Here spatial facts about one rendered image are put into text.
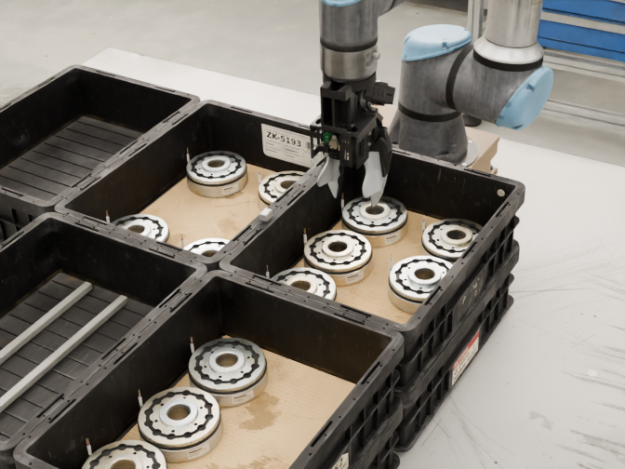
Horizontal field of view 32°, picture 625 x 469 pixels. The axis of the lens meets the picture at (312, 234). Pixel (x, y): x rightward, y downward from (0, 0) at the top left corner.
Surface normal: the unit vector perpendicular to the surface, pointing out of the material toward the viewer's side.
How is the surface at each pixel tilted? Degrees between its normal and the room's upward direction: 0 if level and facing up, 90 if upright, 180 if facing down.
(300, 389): 0
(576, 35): 90
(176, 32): 0
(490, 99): 86
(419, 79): 87
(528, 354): 0
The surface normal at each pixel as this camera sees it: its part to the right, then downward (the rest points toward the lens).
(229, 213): -0.04, -0.82
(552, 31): -0.49, 0.51
